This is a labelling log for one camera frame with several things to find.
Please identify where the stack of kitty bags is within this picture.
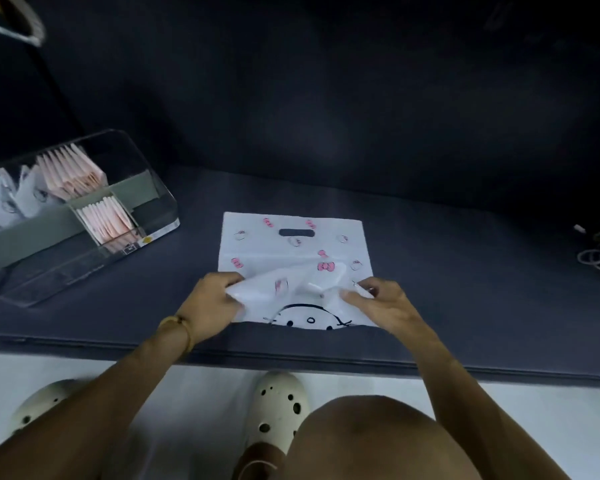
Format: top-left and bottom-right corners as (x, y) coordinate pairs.
(217, 211), (381, 331)

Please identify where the pink bags row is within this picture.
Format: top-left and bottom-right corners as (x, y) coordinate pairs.
(102, 195), (141, 235)

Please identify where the person's right leg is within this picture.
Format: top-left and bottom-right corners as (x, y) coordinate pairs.
(235, 394), (481, 480)

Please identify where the white kitty bags group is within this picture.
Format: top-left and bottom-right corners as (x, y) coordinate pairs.
(0, 167), (26, 228)

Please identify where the brown bead bracelet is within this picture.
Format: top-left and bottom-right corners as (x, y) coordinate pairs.
(157, 314), (195, 355)

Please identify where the person's right hand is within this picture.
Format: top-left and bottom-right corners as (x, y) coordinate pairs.
(339, 277), (431, 341)

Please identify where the cream left clog shoe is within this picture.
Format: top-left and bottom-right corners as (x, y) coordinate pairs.
(7, 378), (96, 438)

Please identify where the dark blue sofa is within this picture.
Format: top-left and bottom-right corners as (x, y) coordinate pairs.
(0, 0), (600, 391)

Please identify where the person's right forearm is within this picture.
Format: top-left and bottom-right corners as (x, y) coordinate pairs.
(407, 317), (571, 480)

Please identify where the stack of polka dot bags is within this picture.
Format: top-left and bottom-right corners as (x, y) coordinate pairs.
(71, 143), (109, 188)

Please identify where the clear plastic organizer box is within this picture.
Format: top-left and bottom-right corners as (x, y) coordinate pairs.
(0, 128), (181, 308)

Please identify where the cream clog shoe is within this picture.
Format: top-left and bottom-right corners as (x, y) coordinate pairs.
(7, 378), (96, 438)
(235, 371), (311, 480)

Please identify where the person's left hand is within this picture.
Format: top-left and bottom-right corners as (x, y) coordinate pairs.
(175, 272), (246, 348)

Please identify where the cream right clog shoe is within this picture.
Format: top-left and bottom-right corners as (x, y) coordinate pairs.
(235, 371), (311, 480)

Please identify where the person's left forearm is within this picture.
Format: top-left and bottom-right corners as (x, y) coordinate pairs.
(0, 319), (193, 480)

